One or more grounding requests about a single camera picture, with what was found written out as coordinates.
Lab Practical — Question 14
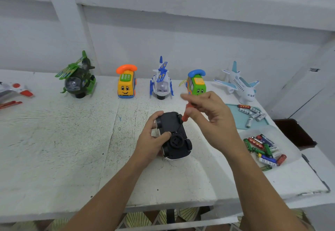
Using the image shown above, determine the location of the person's right hand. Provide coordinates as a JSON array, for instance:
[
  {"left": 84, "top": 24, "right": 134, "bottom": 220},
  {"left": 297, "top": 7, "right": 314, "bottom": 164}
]
[{"left": 180, "top": 91, "right": 245, "bottom": 158}]

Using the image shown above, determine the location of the person's left hand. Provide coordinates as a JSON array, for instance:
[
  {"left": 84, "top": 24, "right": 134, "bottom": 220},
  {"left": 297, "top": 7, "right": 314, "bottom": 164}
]
[{"left": 133, "top": 111, "right": 172, "bottom": 166}]

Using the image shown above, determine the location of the red handled screwdriver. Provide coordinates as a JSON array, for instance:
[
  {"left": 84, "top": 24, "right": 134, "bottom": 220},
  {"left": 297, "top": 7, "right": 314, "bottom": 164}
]
[{"left": 175, "top": 102, "right": 196, "bottom": 133}]

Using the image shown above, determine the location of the black toy car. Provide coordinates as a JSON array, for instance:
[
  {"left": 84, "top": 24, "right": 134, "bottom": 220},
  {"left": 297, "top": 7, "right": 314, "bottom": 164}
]
[{"left": 154, "top": 111, "right": 193, "bottom": 161}]

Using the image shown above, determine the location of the person's right forearm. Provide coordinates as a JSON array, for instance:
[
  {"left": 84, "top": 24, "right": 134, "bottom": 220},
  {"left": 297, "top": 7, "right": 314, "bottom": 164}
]
[{"left": 225, "top": 146, "right": 310, "bottom": 231}]

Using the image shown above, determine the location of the person's left forearm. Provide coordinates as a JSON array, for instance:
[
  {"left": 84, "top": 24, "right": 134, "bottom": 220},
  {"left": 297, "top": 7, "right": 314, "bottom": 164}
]
[{"left": 62, "top": 152, "right": 147, "bottom": 231}]

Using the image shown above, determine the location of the green toy phone car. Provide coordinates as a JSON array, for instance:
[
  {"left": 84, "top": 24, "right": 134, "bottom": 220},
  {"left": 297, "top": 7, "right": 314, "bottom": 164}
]
[{"left": 179, "top": 69, "right": 207, "bottom": 96}]

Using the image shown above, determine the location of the teal tray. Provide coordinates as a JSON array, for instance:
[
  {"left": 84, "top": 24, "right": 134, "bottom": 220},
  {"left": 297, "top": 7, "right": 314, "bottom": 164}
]
[{"left": 225, "top": 104, "right": 270, "bottom": 131}]

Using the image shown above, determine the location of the white blue toy helicopter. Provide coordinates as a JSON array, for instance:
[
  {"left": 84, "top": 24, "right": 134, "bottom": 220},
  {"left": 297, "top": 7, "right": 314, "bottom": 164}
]
[{"left": 150, "top": 56, "right": 174, "bottom": 100}]

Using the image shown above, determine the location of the white toy airplane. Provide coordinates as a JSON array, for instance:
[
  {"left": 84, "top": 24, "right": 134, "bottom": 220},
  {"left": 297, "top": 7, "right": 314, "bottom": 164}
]
[{"left": 214, "top": 61, "right": 260, "bottom": 102}]

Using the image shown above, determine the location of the pile of white batteries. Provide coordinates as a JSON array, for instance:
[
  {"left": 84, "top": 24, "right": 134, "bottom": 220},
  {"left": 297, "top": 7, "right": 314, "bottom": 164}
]
[{"left": 238, "top": 106, "right": 267, "bottom": 129}]

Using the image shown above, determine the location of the yellow toy phone car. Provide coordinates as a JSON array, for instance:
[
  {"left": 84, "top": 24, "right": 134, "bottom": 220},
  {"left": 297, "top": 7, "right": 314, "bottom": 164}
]
[{"left": 116, "top": 64, "right": 138, "bottom": 99}]

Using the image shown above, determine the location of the heap of colourful batteries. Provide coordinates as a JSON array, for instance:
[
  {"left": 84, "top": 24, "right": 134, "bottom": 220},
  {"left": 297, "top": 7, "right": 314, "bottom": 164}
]
[{"left": 243, "top": 134, "right": 287, "bottom": 172}]

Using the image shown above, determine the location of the clear plastic container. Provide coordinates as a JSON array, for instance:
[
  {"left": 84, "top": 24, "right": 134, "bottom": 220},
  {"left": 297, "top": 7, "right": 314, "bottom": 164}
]
[{"left": 238, "top": 125, "right": 302, "bottom": 173}]

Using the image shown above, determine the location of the green toy helicopter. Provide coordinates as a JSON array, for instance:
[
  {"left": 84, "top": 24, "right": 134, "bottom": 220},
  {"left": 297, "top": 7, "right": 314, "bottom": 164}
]
[{"left": 55, "top": 50, "right": 96, "bottom": 99}]

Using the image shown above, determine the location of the red plastic toy part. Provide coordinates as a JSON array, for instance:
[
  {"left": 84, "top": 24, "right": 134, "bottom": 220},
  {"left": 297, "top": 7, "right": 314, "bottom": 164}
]
[{"left": 0, "top": 101, "right": 23, "bottom": 110}]

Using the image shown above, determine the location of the white red toy plane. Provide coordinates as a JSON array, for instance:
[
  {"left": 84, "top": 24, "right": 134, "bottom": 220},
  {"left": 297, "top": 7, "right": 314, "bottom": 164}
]
[{"left": 0, "top": 82, "right": 35, "bottom": 98}]

